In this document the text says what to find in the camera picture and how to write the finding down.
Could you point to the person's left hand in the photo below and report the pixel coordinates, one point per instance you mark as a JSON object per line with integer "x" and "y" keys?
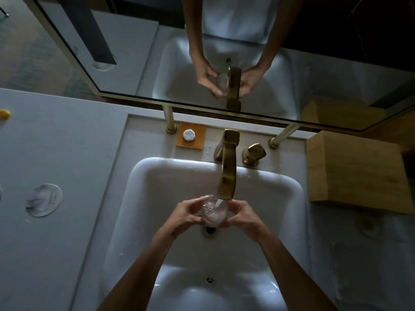
{"x": 181, "y": 218}

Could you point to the person's right hand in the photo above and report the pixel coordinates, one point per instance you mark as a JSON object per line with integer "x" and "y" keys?
{"x": 246, "y": 223}

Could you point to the clear drinking glass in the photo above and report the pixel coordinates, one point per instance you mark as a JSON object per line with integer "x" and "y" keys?
{"x": 369, "y": 225}
{"x": 214, "y": 212}

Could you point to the person's right forearm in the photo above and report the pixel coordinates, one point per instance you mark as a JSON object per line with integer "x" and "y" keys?
{"x": 291, "y": 275}

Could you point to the person's left forearm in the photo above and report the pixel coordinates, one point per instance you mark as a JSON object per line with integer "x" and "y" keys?
{"x": 139, "y": 275}

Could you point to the metal sink drain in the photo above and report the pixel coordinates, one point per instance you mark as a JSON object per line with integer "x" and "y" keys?
{"x": 210, "y": 231}

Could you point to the white ceramic sink basin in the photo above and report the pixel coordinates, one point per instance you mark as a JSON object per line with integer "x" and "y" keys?
{"x": 155, "y": 197}

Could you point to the gold faucet spout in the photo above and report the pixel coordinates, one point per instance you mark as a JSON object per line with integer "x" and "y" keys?
{"x": 227, "y": 171}

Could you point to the orange soap dish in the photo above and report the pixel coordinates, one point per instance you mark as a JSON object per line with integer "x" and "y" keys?
{"x": 199, "y": 142}

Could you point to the white wrapped round soap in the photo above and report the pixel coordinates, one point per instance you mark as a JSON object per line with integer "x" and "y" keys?
{"x": 188, "y": 135}

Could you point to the wooden box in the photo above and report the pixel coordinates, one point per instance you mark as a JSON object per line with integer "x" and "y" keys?
{"x": 360, "y": 171}

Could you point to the white folded towel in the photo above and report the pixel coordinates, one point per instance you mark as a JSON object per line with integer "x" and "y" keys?
{"x": 373, "y": 278}

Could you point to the round paper coaster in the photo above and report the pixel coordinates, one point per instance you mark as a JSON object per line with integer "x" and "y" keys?
{"x": 43, "y": 200}

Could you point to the gold framed mirror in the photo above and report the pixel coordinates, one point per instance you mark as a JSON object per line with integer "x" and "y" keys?
{"x": 136, "y": 45}

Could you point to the small yellow cap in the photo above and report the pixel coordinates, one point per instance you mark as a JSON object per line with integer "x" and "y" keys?
{"x": 4, "y": 114}

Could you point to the gold mirror support post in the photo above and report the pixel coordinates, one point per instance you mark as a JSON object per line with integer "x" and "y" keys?
{"x": 168, "y": 119}
{"x": 283, "y": 136}

